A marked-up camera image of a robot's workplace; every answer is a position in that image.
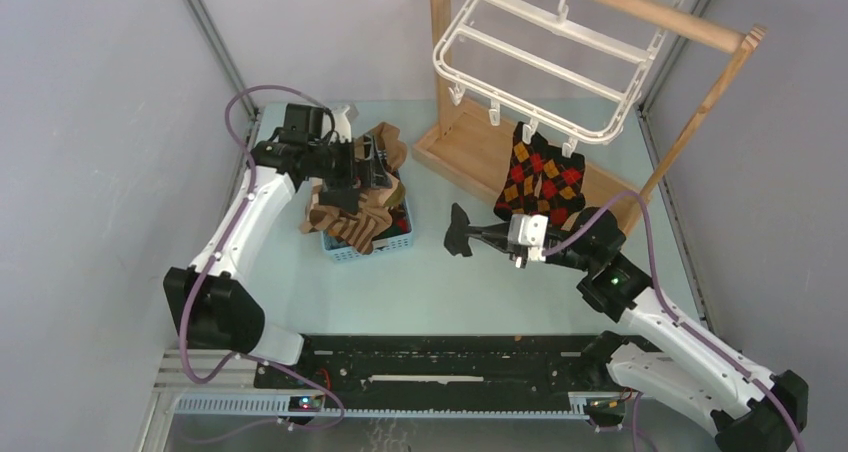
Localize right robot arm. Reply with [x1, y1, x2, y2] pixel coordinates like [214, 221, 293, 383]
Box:
[444, 205, 809, 451]

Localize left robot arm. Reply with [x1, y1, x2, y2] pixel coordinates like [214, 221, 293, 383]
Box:
[163, 104, 391, 389]

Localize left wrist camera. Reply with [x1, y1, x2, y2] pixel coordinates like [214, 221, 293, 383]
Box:
[331, 104, 358, 142]

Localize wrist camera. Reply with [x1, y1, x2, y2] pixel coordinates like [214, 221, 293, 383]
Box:
[509, 214, 548, 242]
[331, 104, 358, 142]

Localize wooden hanger stand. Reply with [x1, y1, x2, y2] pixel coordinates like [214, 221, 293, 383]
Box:
[413, 0, 766, 232]

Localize pile of socks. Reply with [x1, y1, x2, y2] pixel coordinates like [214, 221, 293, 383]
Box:
[299, 122, 412, 255]

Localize white plastic clip hanger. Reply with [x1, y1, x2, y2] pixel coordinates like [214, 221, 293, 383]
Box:
[432, 0, 672, 155]

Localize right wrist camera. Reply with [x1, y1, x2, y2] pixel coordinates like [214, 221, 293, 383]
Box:
[509, 214, 548, 242]

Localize red black argyle sock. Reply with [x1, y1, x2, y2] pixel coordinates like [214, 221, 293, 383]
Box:
[537, 149, 586, 227]

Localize light blue perforated basket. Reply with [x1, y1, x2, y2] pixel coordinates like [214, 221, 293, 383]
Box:
[321, 197, 414, 263]

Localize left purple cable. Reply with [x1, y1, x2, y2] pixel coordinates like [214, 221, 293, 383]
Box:
[177, 84, 346, 434]

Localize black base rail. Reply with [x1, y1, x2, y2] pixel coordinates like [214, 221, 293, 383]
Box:
[251, 335, 623, 414]

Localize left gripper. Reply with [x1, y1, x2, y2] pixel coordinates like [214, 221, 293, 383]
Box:
[308, 134, 391, 193]

